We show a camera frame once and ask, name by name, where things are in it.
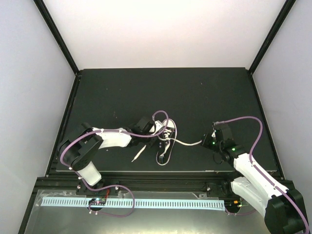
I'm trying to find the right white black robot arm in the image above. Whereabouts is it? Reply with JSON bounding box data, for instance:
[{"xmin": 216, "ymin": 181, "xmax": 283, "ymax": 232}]
[{"xmin": 201, "ymin": 121, "xmax": 310, "ymax": 234}]

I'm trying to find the right controller board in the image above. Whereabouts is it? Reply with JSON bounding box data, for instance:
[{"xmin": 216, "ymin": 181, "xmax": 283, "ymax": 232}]
[{"xmin": 225, "ymin": 200, "xmax": 245, "ymax": 207}]

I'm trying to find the black table mat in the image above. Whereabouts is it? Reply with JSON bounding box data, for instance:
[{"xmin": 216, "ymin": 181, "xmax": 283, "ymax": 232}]
[{"xmin": 59, "ymin": 68, "xmax": 278, "ymax": 172}]

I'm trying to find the controller board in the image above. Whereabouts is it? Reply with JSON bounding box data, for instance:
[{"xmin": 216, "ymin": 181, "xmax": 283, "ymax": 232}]
[
  {"xmin": 225, "ymin": 200, "xmax": 245, "ymax": 207},
  {"xmin": 88, "ymin": 198, "xmax": 106, "ymax": 206}
]

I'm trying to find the left controller board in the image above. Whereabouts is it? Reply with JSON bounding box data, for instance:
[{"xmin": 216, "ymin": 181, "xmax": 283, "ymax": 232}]
[{"xmin": 88, "ymin": 198, "xmax": 106, "ymax": 206}]

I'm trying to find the black frame post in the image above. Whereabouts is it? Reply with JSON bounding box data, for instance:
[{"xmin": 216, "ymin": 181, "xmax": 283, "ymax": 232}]
[
  {"xmin": 33, "ymin": 0, "xmax": 79, "ymax": 75},
  {"xmin": 248, "ymin": 0, "xmax": 296, "ymax": 75}
]

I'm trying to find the black left frame post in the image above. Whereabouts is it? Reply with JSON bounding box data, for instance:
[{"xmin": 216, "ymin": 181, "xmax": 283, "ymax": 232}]
[{"xmin": 33, "ymin": 0, "xmax": 79, "ymax": 75}]

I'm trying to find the black right frame post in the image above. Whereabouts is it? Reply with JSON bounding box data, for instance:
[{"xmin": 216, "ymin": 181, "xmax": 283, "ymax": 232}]
[{"xmin": 248, "ymin": 0, "xmax": 296, "ymax": 75}]

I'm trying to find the black aluminium rail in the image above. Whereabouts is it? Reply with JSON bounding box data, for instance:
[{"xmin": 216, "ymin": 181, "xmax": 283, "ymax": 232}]
[{"xmin": 90, "ymin": 171, "xmax": 231, "ymax": 194}]

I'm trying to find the black white sneaker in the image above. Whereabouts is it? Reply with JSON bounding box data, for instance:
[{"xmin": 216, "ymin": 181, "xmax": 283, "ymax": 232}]
[{"xmin": 156, "ymin": 118, "xmax": 177, "ymax": 166}]

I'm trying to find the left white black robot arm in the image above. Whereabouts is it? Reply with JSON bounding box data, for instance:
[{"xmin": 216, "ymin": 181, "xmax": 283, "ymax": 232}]
[{"xmin": 58, "ymin": 117, "xmax": 164, "ymax": 195}]

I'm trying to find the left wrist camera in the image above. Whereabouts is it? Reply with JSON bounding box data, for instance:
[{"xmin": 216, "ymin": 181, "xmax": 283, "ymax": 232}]
[{"xmin": 149, "ymin": 120, "xmax": 164, "ymax": 135}]

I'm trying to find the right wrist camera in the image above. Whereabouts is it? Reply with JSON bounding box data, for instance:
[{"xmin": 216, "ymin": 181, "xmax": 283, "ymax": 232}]
[{"xmin": 213, "ymin": 121, "xmax": 226, "ymax": 127}]

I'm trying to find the white slotted cable duct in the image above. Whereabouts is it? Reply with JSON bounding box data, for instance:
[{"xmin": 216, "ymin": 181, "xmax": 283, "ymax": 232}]
[{"xmin": 40, "ymin": 197, "xmax": 225, "ymax": 211}]

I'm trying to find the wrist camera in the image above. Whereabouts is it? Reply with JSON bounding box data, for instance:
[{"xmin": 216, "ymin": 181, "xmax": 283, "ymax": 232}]
[
  {"xmin": 149, "ymin": 120, "xmax": 164, "ymax": 135},
  {"xmin": 213, "ymin": 121, "xmax": 226, "ymax": 127}
]

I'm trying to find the white shoelace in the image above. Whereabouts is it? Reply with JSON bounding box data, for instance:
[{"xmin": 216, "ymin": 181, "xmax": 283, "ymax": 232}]
[{"xmin": 131, "ymin": 129, "xmax": 201, "ymax": 166}]

